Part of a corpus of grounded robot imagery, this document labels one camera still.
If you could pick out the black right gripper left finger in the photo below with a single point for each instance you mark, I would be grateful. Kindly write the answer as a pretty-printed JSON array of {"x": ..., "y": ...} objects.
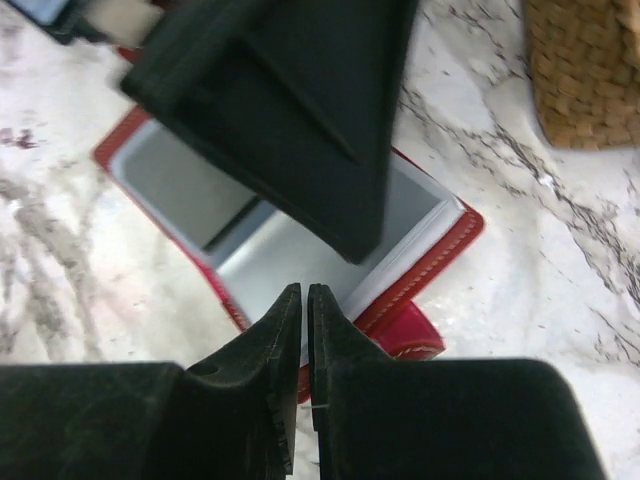
[{"x": 230, "y": 416}]

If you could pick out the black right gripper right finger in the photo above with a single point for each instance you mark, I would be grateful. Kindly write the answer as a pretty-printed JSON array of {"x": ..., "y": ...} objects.
[{"x": 381, "y": 418}]

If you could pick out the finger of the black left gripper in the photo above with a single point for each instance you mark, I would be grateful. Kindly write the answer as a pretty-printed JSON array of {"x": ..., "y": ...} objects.
[{"x": 294, "y": 99}]

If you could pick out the red leather card holder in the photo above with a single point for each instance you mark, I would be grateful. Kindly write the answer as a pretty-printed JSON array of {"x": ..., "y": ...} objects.
[{"x": 250, "y": 251}]

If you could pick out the black leather card holder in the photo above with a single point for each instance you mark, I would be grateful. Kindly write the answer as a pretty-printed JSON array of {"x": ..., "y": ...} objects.
[{"x": 122, "y": 22}]

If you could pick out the woven wicker organizer tray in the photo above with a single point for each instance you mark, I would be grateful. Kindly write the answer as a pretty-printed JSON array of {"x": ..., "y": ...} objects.
[{"x": 583, "y": 58}]

